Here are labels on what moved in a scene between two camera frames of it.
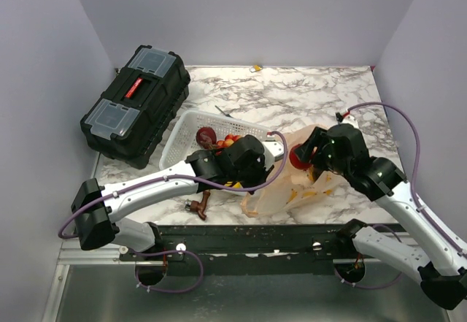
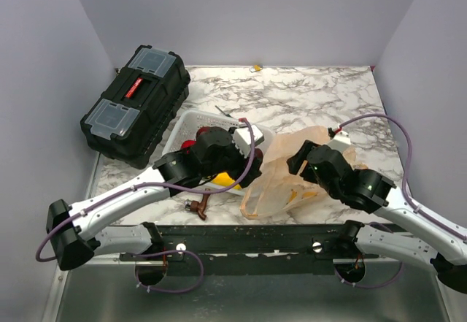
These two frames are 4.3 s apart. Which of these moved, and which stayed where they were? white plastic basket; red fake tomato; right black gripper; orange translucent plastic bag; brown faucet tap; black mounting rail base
Moved: right black gripper; red fake tomato
Stayed: brown faucet tap; orange translucent plastic bag; white plastic basket; black mounting rail base
